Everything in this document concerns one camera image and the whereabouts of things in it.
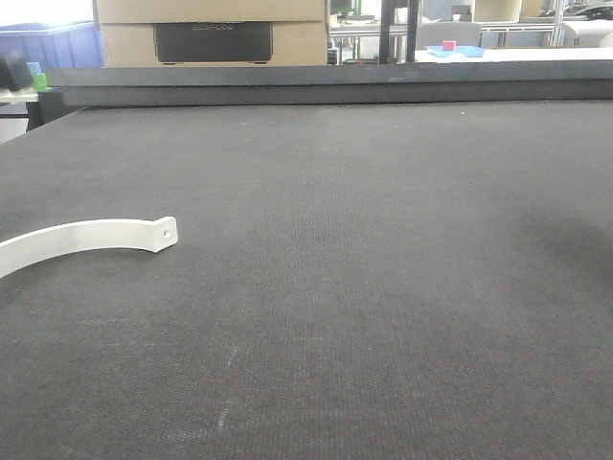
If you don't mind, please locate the blue shallow tray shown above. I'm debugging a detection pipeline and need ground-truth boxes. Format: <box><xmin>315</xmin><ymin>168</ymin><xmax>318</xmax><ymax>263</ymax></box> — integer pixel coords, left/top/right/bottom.
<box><xmin>426</xmin><ymin>45</ymin><xmax>486</xmax><ymax>58</ymax></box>

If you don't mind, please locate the red cube block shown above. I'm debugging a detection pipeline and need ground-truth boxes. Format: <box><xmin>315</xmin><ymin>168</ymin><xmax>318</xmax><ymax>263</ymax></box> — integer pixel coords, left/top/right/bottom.
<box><xmin>442</xmin><ymin>40</ymin><xmax>457</xmax><ymax>51</ymax></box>

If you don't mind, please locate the large cardboard box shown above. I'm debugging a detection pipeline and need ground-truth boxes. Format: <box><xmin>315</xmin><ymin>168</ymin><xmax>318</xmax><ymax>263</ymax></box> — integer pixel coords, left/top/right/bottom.
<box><xmin>93</xmin><ymin>0</ymin><xmax>329</xmax><ymax>68</ymax></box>

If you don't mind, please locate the blue plastic crate background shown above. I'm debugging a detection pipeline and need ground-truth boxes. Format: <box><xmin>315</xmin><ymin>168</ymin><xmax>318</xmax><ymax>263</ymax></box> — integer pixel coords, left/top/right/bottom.
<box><xmin>1</xmin><ymin>21</ymin><xmax>103</xmax><ymax>71</ymax></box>

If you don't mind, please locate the light blue cube block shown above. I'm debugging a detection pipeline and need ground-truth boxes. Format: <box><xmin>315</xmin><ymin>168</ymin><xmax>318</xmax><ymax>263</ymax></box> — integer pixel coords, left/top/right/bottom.
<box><xmin>27</xmin><ymin>62</ymin><xmax>41</xmax><ymax>76</ymax></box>

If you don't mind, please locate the white curved pipe clamp bracket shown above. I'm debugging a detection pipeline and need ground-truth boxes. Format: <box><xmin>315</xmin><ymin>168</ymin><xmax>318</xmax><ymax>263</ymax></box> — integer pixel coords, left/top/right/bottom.
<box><xmin>1</xmin><ymin>217</ymin><xmax>179</xmax><ymax>277</ymax></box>

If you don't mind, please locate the black vertical post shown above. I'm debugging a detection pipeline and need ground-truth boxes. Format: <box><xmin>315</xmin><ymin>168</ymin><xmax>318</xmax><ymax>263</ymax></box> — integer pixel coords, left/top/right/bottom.
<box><xmin>378</xmin><ymin>0</ymin><xmax>422</xmax><ymax>65</ymax></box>

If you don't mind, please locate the dark grey table back rail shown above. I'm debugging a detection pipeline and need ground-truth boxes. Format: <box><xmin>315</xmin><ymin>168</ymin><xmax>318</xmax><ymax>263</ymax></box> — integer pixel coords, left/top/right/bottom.
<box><xmin>48</xmin><ymin>59</ymin><xmax>612</xmax><ymax>107</ymax></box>

